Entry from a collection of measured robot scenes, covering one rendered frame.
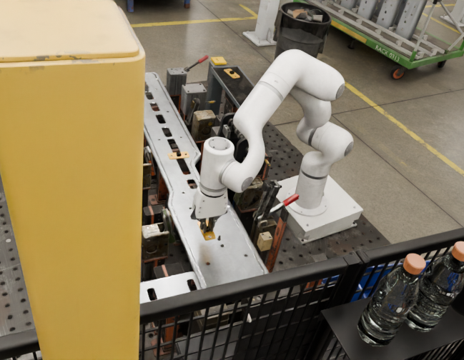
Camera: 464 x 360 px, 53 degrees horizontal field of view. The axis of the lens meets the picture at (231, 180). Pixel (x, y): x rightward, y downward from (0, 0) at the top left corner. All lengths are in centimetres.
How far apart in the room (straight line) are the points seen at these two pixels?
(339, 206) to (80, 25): 187
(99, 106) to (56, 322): 23
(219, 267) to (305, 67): 66
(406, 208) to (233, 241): 225
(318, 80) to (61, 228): 116
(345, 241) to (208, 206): 90
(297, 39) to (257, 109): 310
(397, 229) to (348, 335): 257
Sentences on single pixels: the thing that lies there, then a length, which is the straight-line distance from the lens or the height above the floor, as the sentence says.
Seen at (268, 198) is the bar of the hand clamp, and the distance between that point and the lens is 151.
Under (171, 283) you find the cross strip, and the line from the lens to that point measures 143.
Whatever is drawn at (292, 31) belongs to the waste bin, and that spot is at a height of 60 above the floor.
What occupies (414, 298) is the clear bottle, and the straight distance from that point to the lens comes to 81.
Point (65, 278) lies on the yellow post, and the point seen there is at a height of 180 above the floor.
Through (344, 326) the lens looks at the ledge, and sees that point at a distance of 90.
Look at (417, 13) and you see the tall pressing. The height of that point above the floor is 60.
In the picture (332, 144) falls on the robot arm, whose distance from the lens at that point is 181.
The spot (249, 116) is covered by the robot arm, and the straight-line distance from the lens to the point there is 131.
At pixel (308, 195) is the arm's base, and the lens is 201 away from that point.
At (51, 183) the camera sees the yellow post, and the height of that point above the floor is 190.
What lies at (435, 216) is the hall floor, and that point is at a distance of 370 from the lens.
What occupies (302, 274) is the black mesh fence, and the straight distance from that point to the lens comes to 79.
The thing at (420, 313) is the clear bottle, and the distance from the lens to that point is 92.
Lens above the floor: 213
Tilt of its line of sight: 39 degrees down
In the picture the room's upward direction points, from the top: 10 degrees clockwise
